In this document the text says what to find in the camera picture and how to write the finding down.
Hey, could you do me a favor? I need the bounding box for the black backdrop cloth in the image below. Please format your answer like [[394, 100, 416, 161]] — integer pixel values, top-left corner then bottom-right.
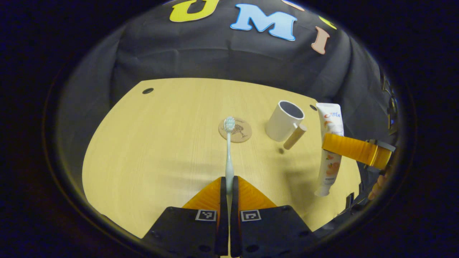
[[57, 0, 398, 172]]

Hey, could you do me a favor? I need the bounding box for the white cup with wooden handle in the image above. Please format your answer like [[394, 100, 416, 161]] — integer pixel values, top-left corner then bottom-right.
[[265, 100, 308, 150]]

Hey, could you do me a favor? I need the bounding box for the white toothpaste tube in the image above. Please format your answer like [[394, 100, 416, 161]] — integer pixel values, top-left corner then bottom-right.
[[314, 103, 345, 197]]

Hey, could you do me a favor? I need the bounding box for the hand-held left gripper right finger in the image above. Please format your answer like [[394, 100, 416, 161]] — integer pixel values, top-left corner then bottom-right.
[[229, 176, 318, 258]]

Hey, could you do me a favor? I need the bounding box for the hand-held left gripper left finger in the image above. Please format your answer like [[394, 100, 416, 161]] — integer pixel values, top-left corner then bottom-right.
[[142, 176, 229, 258]]

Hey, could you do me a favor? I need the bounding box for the round wooden coaster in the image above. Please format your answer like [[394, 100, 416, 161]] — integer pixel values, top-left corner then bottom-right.
[[218, 118, 252, 143]]

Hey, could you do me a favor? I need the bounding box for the pale green toothbrush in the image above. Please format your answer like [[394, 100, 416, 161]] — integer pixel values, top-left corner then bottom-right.
[[224, 116, 236, 215]]

